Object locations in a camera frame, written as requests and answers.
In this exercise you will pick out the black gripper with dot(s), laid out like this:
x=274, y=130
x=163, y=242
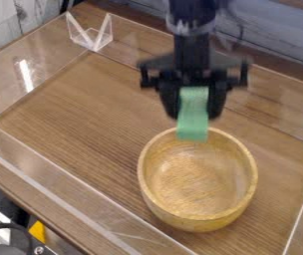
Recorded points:
x=191, y=62

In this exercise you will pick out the green rectangular block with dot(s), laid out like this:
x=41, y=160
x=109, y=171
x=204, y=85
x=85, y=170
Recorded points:
x=192, y=116

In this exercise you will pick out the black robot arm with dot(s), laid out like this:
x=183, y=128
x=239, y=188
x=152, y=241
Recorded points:
x=189, y=18

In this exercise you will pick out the brown wooden bowl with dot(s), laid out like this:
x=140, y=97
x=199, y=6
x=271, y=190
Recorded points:
x=198, y=184

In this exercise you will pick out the yellow label sticker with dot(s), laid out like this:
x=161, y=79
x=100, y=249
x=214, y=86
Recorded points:
x=37, y=231

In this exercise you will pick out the clear acrylic back wall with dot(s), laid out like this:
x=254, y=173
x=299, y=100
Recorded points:
x=271, y=100

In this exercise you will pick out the clear acrylic corner bracket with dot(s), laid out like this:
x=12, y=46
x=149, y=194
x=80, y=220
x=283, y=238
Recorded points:
x=91, y=38

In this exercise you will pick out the clear acrylic left wall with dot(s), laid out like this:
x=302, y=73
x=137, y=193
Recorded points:
x=33, y=59

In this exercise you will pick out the clear acrylic front wall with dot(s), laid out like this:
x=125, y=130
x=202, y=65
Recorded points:
x=74, y=209

